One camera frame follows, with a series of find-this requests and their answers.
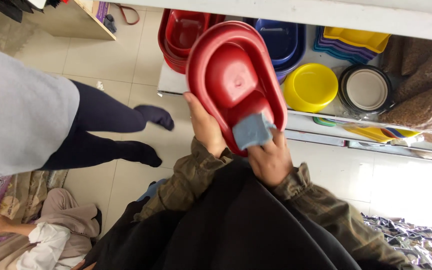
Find stack of purple teal trays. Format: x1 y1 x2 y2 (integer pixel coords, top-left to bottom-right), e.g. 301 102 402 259
313 26 379 64

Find person's right hand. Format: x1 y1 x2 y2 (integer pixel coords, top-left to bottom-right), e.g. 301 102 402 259
247 127 295 187

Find stack of blue bowls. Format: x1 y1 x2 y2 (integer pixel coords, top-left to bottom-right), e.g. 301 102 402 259
243 18 307 84

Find yellow plastic tray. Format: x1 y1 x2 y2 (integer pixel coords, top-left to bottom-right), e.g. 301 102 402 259
323 26 392 54

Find stack of red bowls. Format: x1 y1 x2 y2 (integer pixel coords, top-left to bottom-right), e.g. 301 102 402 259
157 8 226 74

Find heap of patterned mats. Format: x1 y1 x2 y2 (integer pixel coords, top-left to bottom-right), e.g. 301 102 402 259
0 170 69 259

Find wooden cabinet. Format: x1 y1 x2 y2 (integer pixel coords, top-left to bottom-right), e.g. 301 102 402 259
25 0 117 41

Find yellow round pet bowl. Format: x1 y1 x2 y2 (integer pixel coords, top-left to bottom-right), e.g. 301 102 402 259
283 63 339 113

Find red plastic pet bowl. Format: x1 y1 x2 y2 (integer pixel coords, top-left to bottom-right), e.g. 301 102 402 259
185 20 289 157

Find light blue item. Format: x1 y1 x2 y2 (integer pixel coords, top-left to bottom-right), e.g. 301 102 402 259
137 179 168 202

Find yellow packaged item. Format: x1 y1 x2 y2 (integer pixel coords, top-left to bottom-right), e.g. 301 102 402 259
343 123 422 143

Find clear bag of brown kibble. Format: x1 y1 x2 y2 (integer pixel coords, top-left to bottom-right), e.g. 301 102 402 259
392 43 432 104
401 37 432 76
379 82 432 132
381 35 405 74

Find blue cleaning cloth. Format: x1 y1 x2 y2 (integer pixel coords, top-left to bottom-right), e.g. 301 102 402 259
232 112 277 151

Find black hanging items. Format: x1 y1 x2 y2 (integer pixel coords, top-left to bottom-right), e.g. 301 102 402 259
0 0 64 23

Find black and cream round bowl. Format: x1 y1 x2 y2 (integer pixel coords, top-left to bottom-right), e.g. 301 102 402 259
337 64 394 115

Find white shelf unit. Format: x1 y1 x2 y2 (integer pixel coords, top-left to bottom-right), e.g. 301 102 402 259
115 0 432 166

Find person's black clothing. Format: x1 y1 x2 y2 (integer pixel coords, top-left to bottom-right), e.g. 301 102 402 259
81 157 400 270

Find green striped item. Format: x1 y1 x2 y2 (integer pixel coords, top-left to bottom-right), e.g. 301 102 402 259
312 116 337 127

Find patterned shiny fabric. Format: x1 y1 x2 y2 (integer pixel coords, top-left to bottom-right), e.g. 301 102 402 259
362 214 432 270

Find person's left hand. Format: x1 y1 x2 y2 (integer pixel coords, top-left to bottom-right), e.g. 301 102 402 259
183 92 227 158

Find red leash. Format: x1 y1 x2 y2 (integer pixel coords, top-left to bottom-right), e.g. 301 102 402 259
113 3 140 26

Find dark harness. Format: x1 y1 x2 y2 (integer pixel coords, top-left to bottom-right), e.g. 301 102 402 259
103 14 118 34

